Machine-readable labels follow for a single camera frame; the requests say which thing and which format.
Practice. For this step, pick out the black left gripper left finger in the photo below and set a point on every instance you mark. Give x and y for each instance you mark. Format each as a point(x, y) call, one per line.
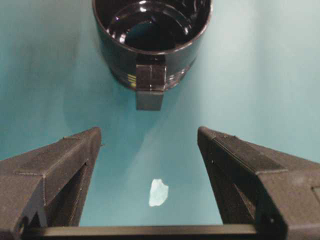
point(47, 186)

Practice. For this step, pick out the black cup holder with handle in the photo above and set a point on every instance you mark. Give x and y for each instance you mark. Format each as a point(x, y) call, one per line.
point(150, 45)

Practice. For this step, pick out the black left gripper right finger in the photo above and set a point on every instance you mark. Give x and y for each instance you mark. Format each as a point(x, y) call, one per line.
point(253, 184)

